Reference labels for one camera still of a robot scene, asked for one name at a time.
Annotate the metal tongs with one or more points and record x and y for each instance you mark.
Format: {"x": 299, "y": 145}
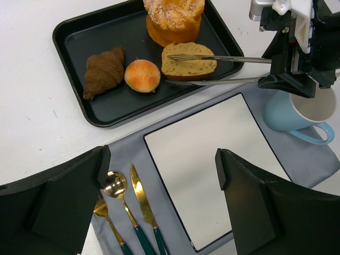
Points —
{"x": 186, "y": 57}

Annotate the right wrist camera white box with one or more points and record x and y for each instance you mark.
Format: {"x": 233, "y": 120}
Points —
{"x": 286, "y": 16}

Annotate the large sugared orange brioche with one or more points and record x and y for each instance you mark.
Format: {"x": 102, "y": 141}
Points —
{"x": 173, "y": 21}

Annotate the light blue mug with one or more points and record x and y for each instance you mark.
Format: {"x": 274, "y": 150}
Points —
{"x": 291, "y": 113}

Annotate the black baking tray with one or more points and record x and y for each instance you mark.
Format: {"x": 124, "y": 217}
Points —
{"x": 124, "y": 24}

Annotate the white square plate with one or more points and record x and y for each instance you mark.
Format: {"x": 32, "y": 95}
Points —
{"x": 183, "y": 153}

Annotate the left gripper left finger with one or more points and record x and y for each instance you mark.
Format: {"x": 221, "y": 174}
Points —
{"x": 50, "y": 212}

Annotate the seeded bread slice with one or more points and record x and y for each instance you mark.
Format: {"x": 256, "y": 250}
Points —
{"x": 187, "y": 70}

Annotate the gold fork green handle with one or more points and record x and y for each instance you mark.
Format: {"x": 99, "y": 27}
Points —
{"x": 101, "y": 210}

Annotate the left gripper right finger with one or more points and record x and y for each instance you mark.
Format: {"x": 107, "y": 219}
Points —
{"x": 271, "y": 215}

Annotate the small round bun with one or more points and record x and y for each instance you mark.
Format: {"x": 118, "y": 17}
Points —
{"x": 142, "y": 76}

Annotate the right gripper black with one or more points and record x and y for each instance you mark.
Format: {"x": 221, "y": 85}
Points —
{"x": 298, "y": 73}

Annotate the gold knife green handle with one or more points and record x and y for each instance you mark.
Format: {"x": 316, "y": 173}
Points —
{"x": 146, "y": 209}

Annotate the gold spoon green handle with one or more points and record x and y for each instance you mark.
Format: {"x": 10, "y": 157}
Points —
{"x": 116, "y": 187}

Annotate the brown chocolate croissant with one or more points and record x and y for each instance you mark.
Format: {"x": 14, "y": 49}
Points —
{"x": 104, "y": 71}

